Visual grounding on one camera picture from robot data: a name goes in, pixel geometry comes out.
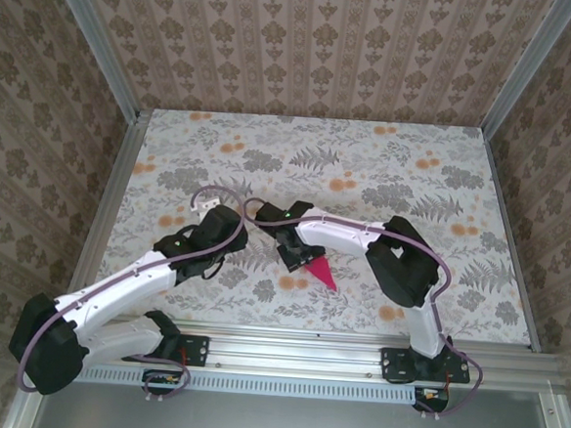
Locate aluminium frame post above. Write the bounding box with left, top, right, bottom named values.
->
left=481, top=0, right=571, bottom=142
left=41, top=0, right=153, bottom=123

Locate pink cloth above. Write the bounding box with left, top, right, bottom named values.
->
left=302, top=255, right=341, bottom=292

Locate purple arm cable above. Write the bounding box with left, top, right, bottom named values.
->
left=229, top=195, right=496, bottom=419
left=13, top=172, right=252, bottom=410

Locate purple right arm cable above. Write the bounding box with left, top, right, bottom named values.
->
left=229, top=195, right=496, bottom=419

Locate grey metal panel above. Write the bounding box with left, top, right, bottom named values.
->
left=29, top=375, right=564, bottom=428

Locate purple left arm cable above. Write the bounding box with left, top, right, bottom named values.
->
left=13, top=172, right=252, bottom=410

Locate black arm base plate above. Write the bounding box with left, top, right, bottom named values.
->
left=379, top=346, right=474, bottom=389
left=121, top=328, right=211, bottom=369

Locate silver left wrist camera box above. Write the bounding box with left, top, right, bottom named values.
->
left=191, top=196, right=220, bottom=216

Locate floral printed table cover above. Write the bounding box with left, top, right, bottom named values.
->
left=81, top=102, right=549, bottom=346

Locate black connector box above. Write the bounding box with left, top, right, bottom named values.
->
left=141, top=367, right=187, bottom=398
left=412, top=385, right=452, bottom=415

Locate aluminium side rail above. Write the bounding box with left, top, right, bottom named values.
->
left=469, top=132, right=557, bottom=354
left=57, top=105, right=153, bottom=325

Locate wide aluminium base rail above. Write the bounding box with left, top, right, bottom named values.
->
left=33, top=310, right=565, bottom=397

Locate slotted grey cable duct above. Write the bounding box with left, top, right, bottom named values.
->
left=51, top=360, right=419, bottom=407

